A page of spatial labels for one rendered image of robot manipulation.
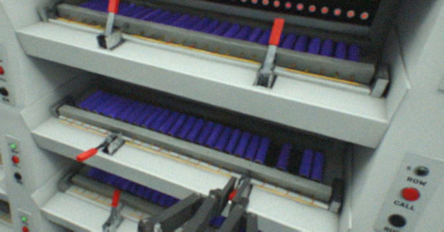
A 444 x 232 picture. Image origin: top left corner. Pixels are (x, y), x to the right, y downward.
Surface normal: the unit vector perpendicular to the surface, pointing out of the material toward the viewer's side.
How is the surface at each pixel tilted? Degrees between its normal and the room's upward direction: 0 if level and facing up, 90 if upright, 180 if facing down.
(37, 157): 90
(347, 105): 17
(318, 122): 107
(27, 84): 90
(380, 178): 90
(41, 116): 90
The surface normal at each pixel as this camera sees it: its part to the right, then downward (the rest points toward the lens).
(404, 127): -0.34, 0.32
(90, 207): 0.03, -0.78
